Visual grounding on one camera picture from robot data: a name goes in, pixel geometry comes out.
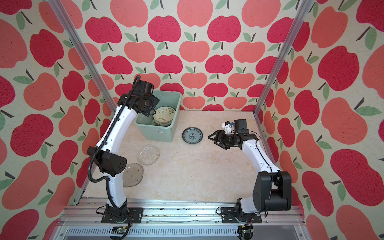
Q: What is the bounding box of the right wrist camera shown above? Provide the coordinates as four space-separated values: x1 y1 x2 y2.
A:
222 121 234 135

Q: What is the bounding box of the blue floral pattern plate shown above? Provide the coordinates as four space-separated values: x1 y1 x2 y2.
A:
182 127 203 145

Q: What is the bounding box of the right aluminium frame post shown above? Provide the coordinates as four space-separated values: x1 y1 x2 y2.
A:
253 0 316 116

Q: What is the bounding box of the beige speckled ceramic plate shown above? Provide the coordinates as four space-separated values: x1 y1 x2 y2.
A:
153 107 176 127

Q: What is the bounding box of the grey glass plate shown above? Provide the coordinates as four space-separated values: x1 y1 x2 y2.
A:
123 163 144 188

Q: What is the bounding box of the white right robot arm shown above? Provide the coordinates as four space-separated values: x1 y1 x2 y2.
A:
208 119 292 224

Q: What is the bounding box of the light green plastic bin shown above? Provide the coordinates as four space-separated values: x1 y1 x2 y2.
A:
134 90 182 142

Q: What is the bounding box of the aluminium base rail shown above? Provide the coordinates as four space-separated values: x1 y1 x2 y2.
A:
50 197 310 240

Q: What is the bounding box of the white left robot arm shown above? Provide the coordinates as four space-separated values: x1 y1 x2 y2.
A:
87 76 160 225

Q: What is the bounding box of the clear glass plate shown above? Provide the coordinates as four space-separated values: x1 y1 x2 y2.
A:
137 145 161 166

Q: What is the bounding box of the aluminium frame post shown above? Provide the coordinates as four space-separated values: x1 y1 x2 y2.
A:
253 0 316 116
48 0 117 115

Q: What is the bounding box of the left aluminium frame post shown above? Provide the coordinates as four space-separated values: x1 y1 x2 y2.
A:
48 0 117 115

